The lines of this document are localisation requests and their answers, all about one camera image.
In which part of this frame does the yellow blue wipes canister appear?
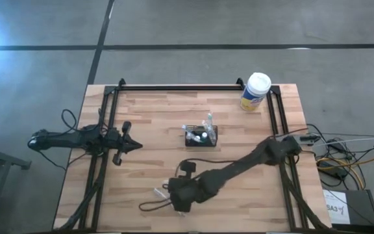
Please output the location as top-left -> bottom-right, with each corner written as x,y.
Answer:
240,71 -> 272,112

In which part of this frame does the white paper sign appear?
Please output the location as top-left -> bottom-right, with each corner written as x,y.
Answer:
322,189 -> 351,225

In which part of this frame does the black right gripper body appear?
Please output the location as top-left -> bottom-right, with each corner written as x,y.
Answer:
167,161 -> 208,213

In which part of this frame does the blue toothbrush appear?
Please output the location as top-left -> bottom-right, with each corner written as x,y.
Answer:
186,131 -> 203,143
182,124 -> 196,137

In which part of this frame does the white cable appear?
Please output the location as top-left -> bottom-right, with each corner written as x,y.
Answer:
312,137 -> 374,148

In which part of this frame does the black wire toothbrush caddy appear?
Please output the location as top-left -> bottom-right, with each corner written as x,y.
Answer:
184,125 -> 219,148

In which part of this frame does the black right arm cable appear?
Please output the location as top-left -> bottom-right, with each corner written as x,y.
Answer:
138,158 -> 240,213

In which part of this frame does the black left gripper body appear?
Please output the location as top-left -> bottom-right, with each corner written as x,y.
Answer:
104,121 -> 132,166

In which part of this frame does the black power brick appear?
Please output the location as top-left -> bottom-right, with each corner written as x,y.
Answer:
318,168 -> 349,180

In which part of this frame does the black power strip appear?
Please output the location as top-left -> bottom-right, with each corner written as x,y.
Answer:
299,135 -> 321,143

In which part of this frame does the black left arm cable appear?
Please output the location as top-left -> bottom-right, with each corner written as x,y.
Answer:
60,109 -> 102,131

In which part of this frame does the yellow cable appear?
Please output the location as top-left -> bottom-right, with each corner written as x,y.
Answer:
316,157 -> 374,191

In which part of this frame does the grey box with label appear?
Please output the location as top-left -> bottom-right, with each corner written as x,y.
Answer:
323,189 -> 374,226

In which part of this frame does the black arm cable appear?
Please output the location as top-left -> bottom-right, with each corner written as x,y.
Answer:
138,158 -> 240,213
60,109 -> 102,131

